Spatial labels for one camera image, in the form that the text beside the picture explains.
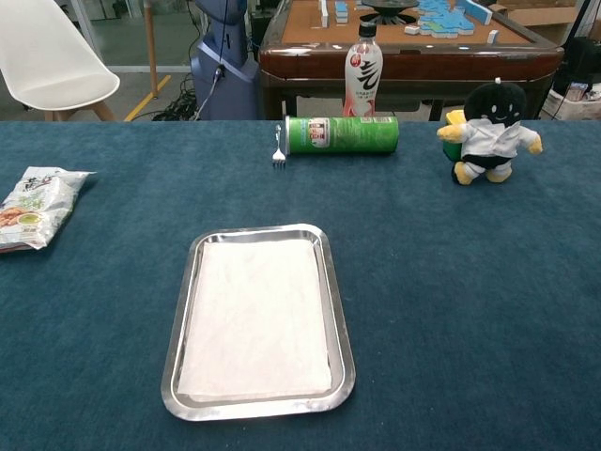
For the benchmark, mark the blue mahjong tile pile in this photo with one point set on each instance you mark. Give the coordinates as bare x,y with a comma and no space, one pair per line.
443,21

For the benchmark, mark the stainless steel tray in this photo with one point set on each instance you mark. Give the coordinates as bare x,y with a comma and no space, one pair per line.
258,409

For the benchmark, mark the white storage box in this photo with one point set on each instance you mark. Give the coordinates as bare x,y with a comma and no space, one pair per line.
570,105

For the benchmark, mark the yellow green sponge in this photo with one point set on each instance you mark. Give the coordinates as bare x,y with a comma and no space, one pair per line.
454,116

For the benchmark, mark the white chair wooden legs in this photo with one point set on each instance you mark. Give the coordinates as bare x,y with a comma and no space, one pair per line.
47,56

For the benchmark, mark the long blue tile row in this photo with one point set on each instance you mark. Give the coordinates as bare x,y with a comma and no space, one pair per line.
476,11

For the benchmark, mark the brown mahjong table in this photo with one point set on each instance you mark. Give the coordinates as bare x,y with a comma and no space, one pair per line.
422,66

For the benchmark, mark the upright blue tile stack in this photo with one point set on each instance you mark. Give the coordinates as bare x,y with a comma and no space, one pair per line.
325,11

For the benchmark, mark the single white mahjong tile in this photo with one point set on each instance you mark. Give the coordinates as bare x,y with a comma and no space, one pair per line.
493,35

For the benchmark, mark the white pink drink bottle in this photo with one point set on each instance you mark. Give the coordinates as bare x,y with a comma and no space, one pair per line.
362,70

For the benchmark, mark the white snack bag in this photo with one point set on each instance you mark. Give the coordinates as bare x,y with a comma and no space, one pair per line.
33,211

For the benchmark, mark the blue machine base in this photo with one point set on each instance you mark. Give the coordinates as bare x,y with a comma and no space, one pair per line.
225,94

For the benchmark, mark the flat white mahjong tile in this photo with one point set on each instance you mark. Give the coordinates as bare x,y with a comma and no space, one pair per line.
412,30

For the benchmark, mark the brown cardboard box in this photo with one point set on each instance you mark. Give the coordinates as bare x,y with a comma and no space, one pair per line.
535,14

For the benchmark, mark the black bulky object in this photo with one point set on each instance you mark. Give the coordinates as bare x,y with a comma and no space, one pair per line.
582,61

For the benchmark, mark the short blue tile stack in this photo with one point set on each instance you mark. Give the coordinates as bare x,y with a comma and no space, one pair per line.
342,11

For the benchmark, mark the black round table centre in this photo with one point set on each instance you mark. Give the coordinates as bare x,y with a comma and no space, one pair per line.
389,7

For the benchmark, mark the black plush doll white coat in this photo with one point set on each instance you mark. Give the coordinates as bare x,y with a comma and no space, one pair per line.
493,136

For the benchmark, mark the wooden pole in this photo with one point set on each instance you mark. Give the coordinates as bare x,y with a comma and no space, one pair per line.
151,47

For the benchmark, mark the green chips can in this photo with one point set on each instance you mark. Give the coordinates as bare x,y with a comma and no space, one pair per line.
347,135

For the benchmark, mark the silver metal fork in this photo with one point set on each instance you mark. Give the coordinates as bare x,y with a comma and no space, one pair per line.
279,160

